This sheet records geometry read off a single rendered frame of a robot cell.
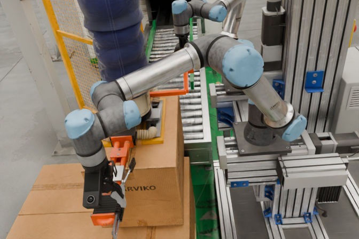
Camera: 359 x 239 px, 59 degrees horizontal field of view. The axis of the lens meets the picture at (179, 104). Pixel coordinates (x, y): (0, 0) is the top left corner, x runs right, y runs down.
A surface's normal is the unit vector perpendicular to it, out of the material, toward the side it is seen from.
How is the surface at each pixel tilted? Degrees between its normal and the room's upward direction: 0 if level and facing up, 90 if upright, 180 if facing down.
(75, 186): 0
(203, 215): 0
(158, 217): 90
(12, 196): 0
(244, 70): 84
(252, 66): 84
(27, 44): 90
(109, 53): 69
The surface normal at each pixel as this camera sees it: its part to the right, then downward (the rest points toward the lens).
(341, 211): -0.11, -0.82
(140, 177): -0.01, 0.58
